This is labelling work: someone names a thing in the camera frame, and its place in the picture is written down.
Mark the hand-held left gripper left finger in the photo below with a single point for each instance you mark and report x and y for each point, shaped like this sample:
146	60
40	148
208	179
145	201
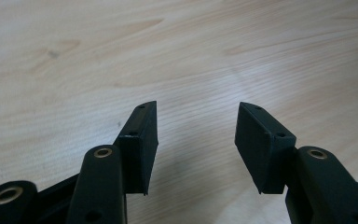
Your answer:
138	149

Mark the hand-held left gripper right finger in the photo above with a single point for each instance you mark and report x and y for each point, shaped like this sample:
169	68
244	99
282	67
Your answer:
261	149

